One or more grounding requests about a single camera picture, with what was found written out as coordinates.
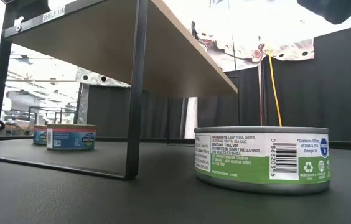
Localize blue-label tuna can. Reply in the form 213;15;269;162
45;123;98;151
32;124;48;146

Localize green-label tuna can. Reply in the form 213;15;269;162
194;126;331;195

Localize grommeted tarp sheet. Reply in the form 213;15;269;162
199;29;316;73
75;67;132;125

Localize black curtain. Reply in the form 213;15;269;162
87;83;185;140
197;65;262;129
264;21;351;143

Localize thin black rod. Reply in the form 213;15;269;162
227;0;239;75

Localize curtain stand pole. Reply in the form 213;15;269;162
257;60;266;128

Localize brown wooden workbench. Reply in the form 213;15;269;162
0;123;35;136

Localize black clamp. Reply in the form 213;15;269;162
190;20;200;43

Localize wooden shelf riser black frame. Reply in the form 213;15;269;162
0;0;241;181

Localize yellow cable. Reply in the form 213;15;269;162
266;43;283;128

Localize black table frame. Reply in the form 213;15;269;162
0;133;351;151

